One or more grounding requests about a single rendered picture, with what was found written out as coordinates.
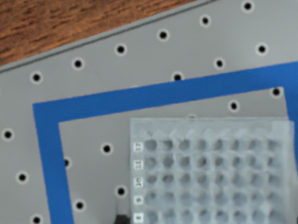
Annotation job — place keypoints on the clear well plate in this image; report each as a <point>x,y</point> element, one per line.
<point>184,170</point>

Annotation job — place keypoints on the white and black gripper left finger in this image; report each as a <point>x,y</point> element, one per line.
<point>122,219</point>

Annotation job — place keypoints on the grey rectangular base plate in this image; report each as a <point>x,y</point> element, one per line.
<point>202,38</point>

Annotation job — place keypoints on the blue tape outline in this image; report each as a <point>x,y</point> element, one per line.
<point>48,114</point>

